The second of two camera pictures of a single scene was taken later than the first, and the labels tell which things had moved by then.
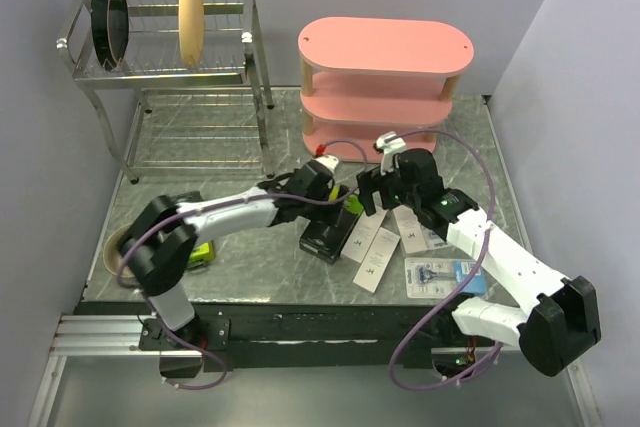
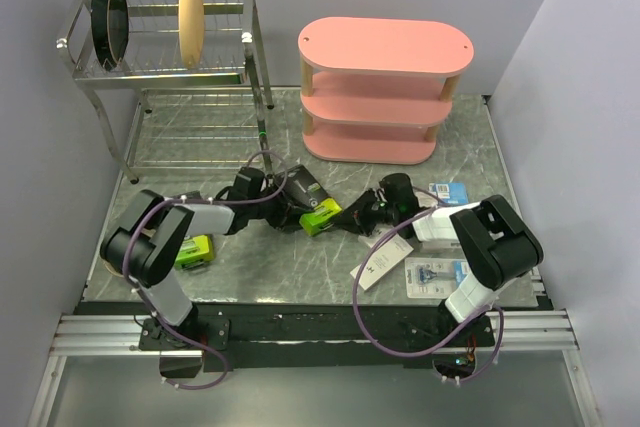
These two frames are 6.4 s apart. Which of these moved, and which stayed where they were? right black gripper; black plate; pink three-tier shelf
Moved: right black gripper
Stayed: pink three-tier shelf; black plate
